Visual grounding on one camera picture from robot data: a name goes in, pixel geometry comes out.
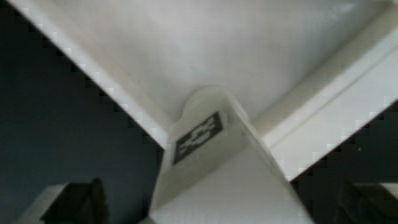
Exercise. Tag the white square tabletop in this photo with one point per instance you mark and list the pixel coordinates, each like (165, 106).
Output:
(267, 47)

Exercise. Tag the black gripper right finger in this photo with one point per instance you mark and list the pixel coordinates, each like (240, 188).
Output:
(368, 203)

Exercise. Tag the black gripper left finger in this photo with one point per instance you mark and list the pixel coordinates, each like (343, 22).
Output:
(69, 204)

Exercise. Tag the white table leg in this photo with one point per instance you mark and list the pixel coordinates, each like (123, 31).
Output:
(220, 185)

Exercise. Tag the white front fence wall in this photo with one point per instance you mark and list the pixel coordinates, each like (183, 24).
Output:
(332, 115)

